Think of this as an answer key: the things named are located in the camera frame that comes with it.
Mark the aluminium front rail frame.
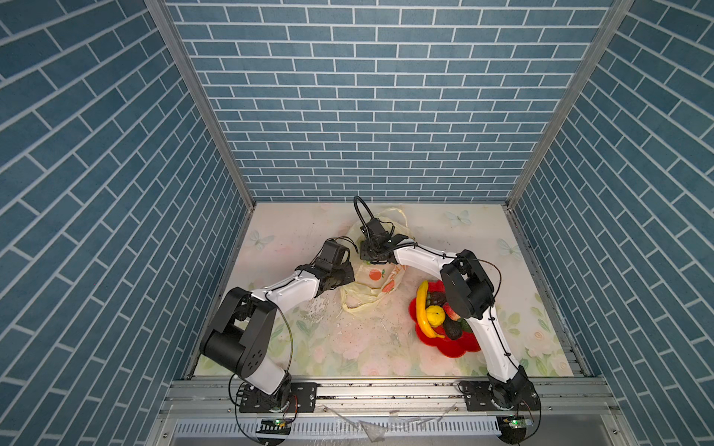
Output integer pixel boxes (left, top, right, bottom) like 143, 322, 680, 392
147, 376, 636, 445

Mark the crumpled clear plastic wrap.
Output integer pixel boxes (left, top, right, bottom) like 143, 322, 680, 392
323, 406, 459, 442

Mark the yellow banana toy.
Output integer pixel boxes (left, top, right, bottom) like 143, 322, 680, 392
415, 281, 444, 338

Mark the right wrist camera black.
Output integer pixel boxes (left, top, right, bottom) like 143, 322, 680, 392
363, 217, 394, 245

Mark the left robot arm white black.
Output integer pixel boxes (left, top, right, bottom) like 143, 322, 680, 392
200, 260, 354, 400

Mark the red flower-shaped plastic plate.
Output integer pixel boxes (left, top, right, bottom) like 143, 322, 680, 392
408, 281, 481, 359

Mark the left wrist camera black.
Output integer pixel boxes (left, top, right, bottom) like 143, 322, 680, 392
315, 239, 350, 269

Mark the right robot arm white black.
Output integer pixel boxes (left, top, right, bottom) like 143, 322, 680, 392
358, 235, 529, 393

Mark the yellowish plastic fruit-print bag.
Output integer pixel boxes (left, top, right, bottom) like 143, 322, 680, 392
340, 207, 412, 314

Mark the yellow lemon toy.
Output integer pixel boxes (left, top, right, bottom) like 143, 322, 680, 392
426, 306, 446, 328

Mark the right circuit board with wires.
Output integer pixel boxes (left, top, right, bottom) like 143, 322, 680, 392
496, 416, 532, 445

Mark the dark mangosteen toy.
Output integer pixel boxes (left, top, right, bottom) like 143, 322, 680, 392
427, 292, 446, 307

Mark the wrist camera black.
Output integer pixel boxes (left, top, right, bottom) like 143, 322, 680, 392
315, 239, 350, 269
363, 217, 394, 245

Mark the circuit board with wires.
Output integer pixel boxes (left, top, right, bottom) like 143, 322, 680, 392
255, 419, 292, 446
496, 416, 532, 445

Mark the left circuit board with wires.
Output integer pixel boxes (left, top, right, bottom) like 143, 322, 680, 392
255, 419, 292, 446

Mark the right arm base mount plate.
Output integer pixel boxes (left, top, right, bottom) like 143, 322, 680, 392
457, 378, 542, 412

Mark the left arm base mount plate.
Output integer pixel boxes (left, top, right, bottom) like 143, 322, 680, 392
237, 382, 318, 414

